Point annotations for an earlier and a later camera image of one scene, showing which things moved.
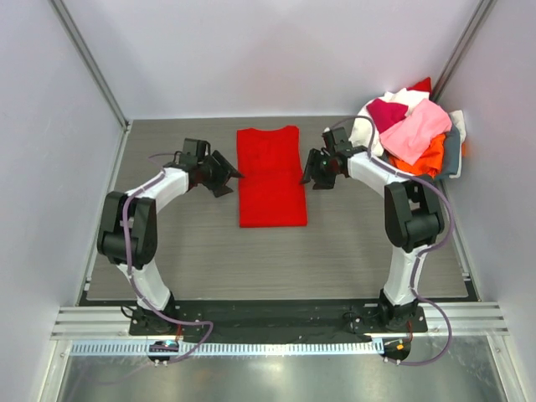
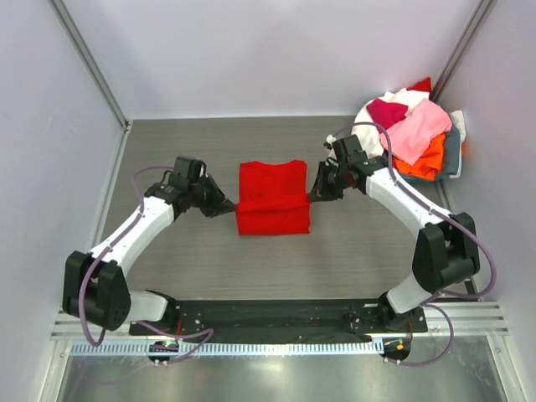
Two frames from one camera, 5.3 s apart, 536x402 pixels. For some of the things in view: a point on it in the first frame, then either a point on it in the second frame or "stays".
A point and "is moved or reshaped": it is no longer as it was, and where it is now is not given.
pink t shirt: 408,139 stays
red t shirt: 270,193 is moved or reshaped
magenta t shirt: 385,114 stays
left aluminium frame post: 91,62 stays
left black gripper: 209,160 -> 215,208
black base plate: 276,320 stays
